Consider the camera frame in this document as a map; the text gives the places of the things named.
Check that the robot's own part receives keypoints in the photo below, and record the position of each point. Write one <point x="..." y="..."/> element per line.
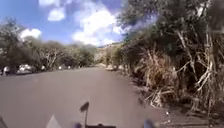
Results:
<point x="148" y="124"/>
<point x="87" y="117"/>
<point x="77" y="126"/>

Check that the white car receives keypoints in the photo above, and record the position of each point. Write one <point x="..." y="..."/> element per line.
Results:
<point x="25" y="69"/>

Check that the dirt verge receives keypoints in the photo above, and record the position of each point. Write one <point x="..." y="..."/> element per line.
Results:
<point x="186" y="120"/>

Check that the row of dense trees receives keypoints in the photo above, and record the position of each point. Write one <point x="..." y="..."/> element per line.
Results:
<point x="173" y="50"/>

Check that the row of roadside trees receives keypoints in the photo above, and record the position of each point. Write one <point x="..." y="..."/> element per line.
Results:
<point x="50" y="55"/>

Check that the distant hill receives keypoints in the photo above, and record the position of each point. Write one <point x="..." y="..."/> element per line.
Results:
<point x="105" y="50"/>

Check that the grey asphalt road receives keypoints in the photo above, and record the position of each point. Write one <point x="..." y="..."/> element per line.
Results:
<point x="66" y="93"/>

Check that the vehicle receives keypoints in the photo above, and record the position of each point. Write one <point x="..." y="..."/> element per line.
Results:
<point x="8" y="70"/>
<point x="111" y="67"/>

